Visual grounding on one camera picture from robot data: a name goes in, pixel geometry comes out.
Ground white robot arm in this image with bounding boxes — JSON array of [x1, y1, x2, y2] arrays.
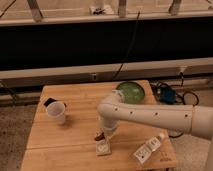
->
[[97, 90, 213, 171]]

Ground white sponge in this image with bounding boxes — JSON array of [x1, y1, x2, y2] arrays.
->
[[96, 139, 111, 156]]

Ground wooden table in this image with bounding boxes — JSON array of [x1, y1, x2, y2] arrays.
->
[[21, 82, 177, 171]]

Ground green bowl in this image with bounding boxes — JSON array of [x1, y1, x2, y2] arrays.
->
[[116, 81, 145, 104]]

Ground small black object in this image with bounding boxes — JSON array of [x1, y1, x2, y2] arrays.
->
[[43, 98, 56, 107]]

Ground black floor cables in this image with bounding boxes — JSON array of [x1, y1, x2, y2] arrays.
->
[[149, 71, 200, 139]]

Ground black hanging cable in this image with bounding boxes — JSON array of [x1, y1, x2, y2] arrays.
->
[[111, 9, 141, 81]]

